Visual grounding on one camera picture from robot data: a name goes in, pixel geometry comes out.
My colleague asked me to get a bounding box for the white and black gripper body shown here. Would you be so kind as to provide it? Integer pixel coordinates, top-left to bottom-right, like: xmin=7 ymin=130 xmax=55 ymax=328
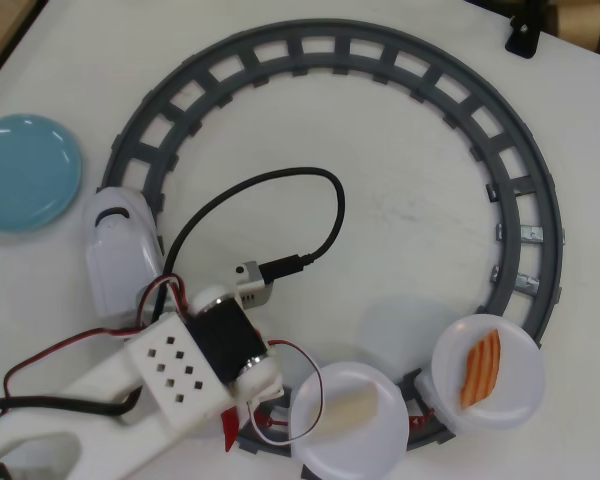
xmin=187 ymin=283 xmax=287 ymax=407

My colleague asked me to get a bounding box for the white squid toy sushi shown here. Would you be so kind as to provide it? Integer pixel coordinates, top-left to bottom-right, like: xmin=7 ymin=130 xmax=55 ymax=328
xmin=322 ymin=387 xmax=381 ymax=436

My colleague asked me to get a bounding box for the white toy Shinkansen locomotive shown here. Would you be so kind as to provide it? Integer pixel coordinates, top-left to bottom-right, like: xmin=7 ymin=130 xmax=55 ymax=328
xmin=82 ymin=187 xmax=165 ymax=322

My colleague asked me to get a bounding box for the orange striped salmon toy sushi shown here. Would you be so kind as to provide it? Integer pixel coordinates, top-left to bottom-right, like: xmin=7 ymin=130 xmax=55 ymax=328
xmin=458 ymin=329 xmax=502 ymax=410

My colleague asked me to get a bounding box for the blue round dish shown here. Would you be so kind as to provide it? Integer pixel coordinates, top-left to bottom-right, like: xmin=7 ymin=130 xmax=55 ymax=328
xmin=0 ymin=112 xmax=86 ymax=234

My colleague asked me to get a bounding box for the red plastic train coupler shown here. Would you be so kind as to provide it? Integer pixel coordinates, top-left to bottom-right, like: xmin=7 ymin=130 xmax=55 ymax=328
xmin=257 ymin=412 xmax=289 ymax=431
xmin=408 ymin=409 xmax=436 ymax=431

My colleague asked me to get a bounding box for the white round plastic plate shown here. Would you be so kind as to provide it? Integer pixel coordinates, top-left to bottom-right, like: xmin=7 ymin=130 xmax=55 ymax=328
xmin=288 ymin=360 xmax=411 ymax=480
xmin=430 ymin=313 xmax=547 ymax=432

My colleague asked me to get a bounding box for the white toy train wagon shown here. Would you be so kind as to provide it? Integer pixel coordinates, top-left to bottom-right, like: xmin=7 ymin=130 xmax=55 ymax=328
xmin=413 ymin=368 xmax=461 ymax=431

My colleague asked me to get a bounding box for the black table clamp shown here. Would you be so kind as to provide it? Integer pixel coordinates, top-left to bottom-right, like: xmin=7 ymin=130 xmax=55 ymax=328
xmin=503 ymin=13 xmax=542 ymax=60

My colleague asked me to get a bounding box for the brown cardboard roll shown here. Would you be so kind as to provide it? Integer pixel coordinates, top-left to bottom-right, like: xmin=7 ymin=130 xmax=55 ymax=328
xmin=554 ymin=0 xmax=600 ymax=49

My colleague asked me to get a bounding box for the white gray wrist camera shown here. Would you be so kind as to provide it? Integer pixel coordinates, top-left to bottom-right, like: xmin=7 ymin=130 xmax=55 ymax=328
xmin=233 ymin=259 xmax=277 ymax=307

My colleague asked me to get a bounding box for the black USB cable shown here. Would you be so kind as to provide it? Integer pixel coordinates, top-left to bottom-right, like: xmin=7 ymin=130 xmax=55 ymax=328
xmin=0 ymin=167 xmax=346 ymax=417

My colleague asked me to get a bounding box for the gray circular toy rail track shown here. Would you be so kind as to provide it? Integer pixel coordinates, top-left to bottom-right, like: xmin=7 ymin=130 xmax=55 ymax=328
xmin=95 ymin=17 xmax=566 ymax=476

